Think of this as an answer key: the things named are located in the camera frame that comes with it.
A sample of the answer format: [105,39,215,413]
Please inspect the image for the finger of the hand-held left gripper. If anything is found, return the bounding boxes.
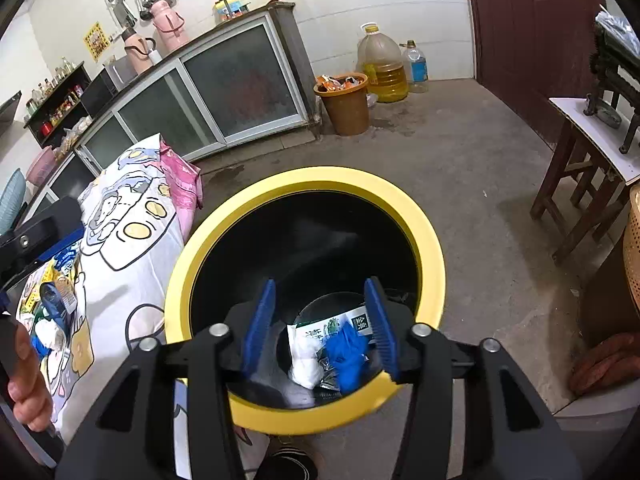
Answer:
[0,197,83,281]

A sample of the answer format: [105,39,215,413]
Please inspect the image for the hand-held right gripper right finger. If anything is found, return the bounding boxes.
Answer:
[363,276,583,480]

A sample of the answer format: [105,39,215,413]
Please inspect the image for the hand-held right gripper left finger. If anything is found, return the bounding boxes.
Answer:
[55,278,278,480]

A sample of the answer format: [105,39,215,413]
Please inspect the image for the yellow rimmed black trash bin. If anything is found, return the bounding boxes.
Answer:
[164,166,447,436]

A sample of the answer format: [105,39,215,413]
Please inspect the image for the person's left hand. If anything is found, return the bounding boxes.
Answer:
[7,326,53,433]

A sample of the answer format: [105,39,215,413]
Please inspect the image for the blue white packet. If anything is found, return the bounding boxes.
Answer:
[52,244,83,275]

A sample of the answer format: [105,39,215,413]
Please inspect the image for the light blue plastic basket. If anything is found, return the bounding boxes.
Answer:
[0,167,27,236]

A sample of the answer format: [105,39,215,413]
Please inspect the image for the blue rubber glove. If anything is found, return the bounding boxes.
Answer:
[324,324,372,392]

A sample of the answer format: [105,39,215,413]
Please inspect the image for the white crumpled tissue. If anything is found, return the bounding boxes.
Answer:
[34,317,68,352]
[291,355,323,389]

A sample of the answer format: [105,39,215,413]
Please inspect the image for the white green packet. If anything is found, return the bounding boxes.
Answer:
[287,310,373,376]

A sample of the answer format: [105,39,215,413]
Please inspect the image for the yellow printed packet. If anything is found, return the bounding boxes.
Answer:
[22,267,58,316]

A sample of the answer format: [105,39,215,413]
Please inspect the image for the pink plastic basin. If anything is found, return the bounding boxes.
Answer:
[26,146,56,186]

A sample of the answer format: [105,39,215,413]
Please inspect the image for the plastic bags of food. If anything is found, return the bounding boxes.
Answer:
[52,115,94,161]

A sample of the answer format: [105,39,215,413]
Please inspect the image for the printed cartoon blanket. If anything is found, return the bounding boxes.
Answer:
[15,132,273,480]

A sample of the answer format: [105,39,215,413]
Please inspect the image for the grey range hood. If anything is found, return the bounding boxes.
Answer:
[0,91,23,136]

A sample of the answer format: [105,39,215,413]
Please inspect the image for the person's black striped shoe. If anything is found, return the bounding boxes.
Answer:
[267,447,319,480]

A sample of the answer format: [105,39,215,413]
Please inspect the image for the row of seasoning bottles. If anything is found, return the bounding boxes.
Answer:
[25,57,77,117]

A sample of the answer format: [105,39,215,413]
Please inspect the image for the black shelf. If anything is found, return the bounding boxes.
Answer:
[22,62,119,148]

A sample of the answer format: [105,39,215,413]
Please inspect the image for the pink plastic bag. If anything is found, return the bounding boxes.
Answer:
[159,140,205,211]

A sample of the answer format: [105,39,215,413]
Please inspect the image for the white appliance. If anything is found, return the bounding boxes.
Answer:
[102,55,138,89]

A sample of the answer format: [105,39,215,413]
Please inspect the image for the small pink thermos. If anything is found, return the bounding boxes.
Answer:
[121,30,157,74]

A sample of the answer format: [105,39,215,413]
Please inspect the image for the orange plastic bucket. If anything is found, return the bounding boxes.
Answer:
[313,73,371,136]

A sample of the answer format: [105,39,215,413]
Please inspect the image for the large pink thermos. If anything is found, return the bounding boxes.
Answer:
[150,0,191,51]

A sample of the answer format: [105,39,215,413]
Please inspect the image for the metal ladle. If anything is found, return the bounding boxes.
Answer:
[107,0,138,31]

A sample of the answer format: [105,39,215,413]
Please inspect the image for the metal glass-door cabinet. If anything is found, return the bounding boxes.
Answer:
[22,2,321,226]

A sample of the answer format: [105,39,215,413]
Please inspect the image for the wooden stool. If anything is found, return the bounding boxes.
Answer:
[530,115,632,267]

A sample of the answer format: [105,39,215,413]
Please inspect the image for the orange snack wrappers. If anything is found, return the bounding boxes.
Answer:
[317,74,367,94]

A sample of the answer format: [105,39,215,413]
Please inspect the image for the large cooking oil jug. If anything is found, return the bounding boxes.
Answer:
[356,22,410,104]

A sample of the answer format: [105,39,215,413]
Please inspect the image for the woven basket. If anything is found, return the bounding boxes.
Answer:
[622,199,640,311]

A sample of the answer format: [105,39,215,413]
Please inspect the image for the clear water bottle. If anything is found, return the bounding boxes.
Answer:
[400,40,430,94]

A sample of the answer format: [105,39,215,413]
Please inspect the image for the yellow dish soap bottle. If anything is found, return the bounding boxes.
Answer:
[213,0,251,23]

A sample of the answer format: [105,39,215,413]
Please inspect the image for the white board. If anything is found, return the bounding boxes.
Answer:
[548,96,640,186]

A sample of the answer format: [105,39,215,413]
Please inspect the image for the dark red door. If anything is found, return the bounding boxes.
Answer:
[461,0,613,153]

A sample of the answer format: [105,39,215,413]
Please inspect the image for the metal noodle press machine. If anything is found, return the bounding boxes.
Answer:
[582,5,640,156]

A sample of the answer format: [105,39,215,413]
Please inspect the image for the yellow wall poster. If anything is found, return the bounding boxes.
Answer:
[82,21,110,56]

